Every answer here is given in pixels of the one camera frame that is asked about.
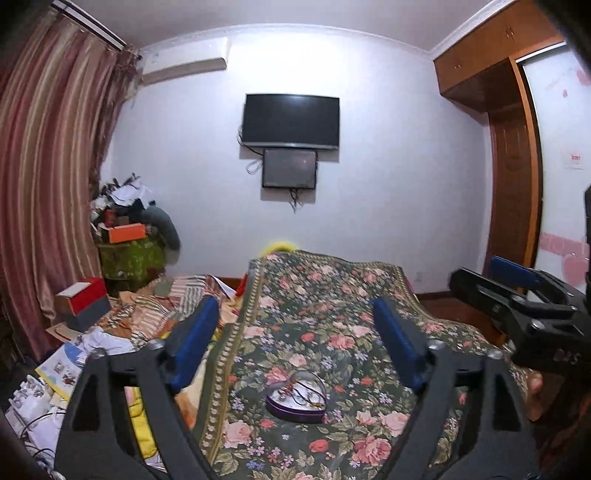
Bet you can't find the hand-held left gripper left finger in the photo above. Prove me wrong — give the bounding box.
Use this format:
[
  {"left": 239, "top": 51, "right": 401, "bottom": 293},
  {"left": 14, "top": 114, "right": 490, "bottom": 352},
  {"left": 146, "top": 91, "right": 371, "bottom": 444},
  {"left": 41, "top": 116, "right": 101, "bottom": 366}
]
[{"left": 53, "top": 295, "right": 220, "bottom": 480}]

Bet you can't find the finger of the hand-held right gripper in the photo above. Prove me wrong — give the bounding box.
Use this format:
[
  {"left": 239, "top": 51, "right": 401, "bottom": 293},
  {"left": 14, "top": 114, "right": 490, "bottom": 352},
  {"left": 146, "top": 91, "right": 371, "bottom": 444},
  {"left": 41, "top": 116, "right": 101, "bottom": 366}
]
[
  {"left": 450, "top": 268, "right": 573, "bottom": 340},
  {"left": 490, "top": 256, "right": 578, "bottom": 301}
]

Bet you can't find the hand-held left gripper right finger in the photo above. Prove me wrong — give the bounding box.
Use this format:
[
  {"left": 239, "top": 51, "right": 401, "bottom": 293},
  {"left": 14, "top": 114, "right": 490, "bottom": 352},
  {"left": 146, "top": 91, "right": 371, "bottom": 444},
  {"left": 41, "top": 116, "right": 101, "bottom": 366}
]
[{"left": 372, "top": 295, "right": 541, "bottom": 480}]

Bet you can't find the silver pendant necklace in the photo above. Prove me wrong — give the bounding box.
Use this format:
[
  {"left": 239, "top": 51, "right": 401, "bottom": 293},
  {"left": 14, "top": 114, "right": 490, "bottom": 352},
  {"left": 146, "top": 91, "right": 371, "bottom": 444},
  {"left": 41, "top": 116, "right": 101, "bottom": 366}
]
[{"left": 295, "top": 385, "right": 325, "bottom": 411}]

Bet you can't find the brown red beaded bracelet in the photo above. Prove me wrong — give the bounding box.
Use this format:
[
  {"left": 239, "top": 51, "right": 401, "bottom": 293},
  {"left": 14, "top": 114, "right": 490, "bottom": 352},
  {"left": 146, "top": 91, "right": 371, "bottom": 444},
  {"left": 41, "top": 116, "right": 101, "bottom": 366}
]
[{"left": 276, "top": 382, "right": 306, "bottom": 403}]

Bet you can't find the purple heart-shaped jewelry box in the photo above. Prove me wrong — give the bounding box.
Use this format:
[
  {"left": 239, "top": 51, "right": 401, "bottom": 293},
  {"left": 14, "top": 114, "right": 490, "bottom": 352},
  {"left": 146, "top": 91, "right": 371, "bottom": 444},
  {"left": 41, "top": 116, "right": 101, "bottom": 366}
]
[{"left": 264, "top": 370, "right": 328, "bottom": 424}]

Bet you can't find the person's right forearm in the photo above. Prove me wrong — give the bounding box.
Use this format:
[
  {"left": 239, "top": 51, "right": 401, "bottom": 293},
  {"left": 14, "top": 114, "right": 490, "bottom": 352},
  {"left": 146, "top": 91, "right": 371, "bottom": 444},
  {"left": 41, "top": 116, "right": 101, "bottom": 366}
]
[{"left": 536, "top": 367, "right": 591, "bottom": 480}]

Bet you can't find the person's right hand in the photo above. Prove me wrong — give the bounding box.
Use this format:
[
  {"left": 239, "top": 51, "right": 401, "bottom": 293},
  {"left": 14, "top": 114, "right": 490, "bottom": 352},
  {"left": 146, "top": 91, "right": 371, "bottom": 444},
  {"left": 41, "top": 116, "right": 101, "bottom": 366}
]
[{"left": 525, "top": 370, "right": 546, "bottom": 422}]

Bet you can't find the striped patchwork blanket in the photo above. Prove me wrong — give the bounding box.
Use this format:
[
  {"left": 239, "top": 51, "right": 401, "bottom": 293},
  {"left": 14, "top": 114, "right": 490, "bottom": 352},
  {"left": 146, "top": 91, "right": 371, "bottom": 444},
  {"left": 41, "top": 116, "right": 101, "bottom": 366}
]
[{"left": 108, "top": 274, "right": 250, "bottom": 352}]

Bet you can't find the floral blanket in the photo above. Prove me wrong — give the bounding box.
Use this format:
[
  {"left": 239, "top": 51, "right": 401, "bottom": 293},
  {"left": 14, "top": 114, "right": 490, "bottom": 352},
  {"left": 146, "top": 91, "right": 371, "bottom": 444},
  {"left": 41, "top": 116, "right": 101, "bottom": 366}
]
[{"left": 191, "top": 249, "right": 539, "bottom": 480}]

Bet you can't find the white cloth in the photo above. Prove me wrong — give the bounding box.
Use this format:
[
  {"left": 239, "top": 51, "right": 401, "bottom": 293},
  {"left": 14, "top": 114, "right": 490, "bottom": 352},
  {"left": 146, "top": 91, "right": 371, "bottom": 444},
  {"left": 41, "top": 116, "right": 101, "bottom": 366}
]
[{"left": 81, "top": 328, "right": 136, "bottom": 357}]

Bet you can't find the wooden door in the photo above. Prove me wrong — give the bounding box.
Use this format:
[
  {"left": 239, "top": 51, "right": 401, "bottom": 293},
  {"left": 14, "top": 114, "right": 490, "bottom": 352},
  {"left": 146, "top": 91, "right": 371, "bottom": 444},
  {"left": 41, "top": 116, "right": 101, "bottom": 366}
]
[{"left": 482, "top": 62, "right": 544, "bottom": 298}]

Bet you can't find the yellow cloth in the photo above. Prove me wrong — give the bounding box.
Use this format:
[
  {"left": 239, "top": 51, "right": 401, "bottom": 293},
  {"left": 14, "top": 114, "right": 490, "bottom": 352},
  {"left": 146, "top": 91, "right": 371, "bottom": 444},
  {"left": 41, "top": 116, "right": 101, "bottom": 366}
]
[{"left": 124, "top": 385, "right": 160, "bottom": 467}]

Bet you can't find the green cloth-covered cabinet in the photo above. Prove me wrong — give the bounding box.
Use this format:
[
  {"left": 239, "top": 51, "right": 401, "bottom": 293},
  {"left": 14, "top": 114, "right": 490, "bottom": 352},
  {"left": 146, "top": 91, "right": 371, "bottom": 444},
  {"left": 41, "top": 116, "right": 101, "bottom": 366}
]
[{"left": 97, "top": 235, "right": 167, "bottom": 294}]

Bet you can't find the red and grey box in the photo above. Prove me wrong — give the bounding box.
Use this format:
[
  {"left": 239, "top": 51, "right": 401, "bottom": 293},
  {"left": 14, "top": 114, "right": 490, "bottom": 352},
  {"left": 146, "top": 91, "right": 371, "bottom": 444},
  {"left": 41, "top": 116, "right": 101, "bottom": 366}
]
[{"left": 54, "top": 277, "right": 112, "bottom": 332}]

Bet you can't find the yellow fluffy item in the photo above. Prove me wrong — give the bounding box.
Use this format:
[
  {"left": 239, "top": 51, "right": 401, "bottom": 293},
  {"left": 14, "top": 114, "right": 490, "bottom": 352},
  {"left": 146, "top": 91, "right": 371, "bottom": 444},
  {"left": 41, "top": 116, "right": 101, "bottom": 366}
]
[{"left": 259, "top": 239, "right": 297, "bottom": 256}]

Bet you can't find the orange box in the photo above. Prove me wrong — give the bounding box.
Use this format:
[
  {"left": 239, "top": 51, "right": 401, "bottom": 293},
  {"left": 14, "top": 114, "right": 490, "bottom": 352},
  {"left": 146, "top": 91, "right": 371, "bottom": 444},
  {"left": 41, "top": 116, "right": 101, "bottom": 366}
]
[{"left": 100, "top": 223, "right": 147, "bottom": 244}]

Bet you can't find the blue white booklet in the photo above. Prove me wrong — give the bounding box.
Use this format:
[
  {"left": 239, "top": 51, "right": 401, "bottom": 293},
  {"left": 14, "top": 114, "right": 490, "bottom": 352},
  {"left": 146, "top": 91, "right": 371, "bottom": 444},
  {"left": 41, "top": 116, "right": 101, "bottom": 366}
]
[{"left": 34, "top": 339, "right": 89, "bottom": 402}]

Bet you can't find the pile of clothes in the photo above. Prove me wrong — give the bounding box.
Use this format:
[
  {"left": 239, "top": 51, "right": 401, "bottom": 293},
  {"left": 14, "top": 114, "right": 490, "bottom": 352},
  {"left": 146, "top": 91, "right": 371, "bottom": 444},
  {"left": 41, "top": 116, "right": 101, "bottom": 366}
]
[{"left": 90, "top": 173, "right": 160, "bottom": 227}]

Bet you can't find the wooden overhead cabinet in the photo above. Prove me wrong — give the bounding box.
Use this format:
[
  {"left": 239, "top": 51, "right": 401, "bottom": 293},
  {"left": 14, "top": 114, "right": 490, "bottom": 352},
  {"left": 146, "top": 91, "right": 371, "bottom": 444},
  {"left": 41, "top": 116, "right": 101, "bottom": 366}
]
[{"left": 433, "top": 0, "right": 572, "bottom": 114}]

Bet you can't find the pink striped curtain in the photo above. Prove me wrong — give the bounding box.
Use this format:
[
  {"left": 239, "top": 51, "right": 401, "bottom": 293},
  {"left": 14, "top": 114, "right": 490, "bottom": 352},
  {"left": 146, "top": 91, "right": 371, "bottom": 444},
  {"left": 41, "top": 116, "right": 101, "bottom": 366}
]
[{"left": 0, "top": 9, "right": 139, "bottom": 365}]

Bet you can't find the white air conditioner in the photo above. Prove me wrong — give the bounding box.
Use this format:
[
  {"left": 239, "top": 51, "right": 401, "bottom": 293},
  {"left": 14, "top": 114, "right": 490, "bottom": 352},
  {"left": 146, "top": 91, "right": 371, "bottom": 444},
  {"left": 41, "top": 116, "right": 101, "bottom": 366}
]
[{"left": 139, "top": 38, "right": 230, "bottom": 86}]

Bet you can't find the white wall cable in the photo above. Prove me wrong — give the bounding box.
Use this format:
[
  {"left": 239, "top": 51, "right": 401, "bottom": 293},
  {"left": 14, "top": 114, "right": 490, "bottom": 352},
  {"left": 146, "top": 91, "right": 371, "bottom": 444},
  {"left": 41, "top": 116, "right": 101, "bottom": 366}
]
[{"left": 237, "top": 124, "right": 265, "bottom": 176}]

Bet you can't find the small black wall monitor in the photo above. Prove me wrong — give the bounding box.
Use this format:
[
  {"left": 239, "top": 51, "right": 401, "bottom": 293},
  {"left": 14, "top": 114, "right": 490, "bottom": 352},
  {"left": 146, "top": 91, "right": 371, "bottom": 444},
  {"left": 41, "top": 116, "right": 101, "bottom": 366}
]
[{"left": 262, "top": 148, "right": 319, "bottom": 190}]

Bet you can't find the large black wall television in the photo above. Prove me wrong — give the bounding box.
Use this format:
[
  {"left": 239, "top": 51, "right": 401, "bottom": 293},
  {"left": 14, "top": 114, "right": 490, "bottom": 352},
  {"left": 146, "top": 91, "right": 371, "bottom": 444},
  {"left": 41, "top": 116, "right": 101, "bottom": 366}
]
[{"left": 241, "top": 93, "right": 341, "bottom": 151}]

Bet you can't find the white curtain rail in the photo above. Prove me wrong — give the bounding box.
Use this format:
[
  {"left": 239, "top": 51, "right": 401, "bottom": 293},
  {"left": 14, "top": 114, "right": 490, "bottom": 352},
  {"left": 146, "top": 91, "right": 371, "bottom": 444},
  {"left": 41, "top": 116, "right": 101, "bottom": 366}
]
[{"left": 51, "top": 0, "right": 129, "bottom": 49}]

